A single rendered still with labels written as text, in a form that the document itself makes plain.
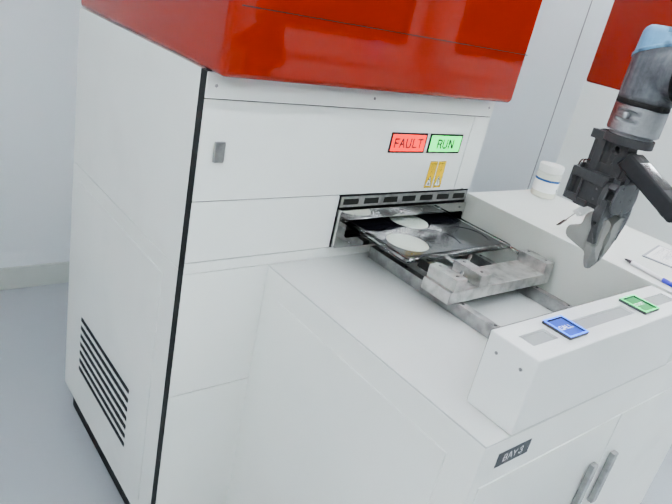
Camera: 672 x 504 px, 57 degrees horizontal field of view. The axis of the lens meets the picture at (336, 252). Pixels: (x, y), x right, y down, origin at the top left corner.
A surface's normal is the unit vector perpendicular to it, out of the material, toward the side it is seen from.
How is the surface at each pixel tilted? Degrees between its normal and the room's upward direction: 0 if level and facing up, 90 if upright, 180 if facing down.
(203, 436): 90
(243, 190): 90
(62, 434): 0
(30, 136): 90
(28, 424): 0
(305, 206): 90
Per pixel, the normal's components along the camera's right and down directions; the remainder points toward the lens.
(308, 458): -0.77, 0.10
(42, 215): 0.60, 0.43
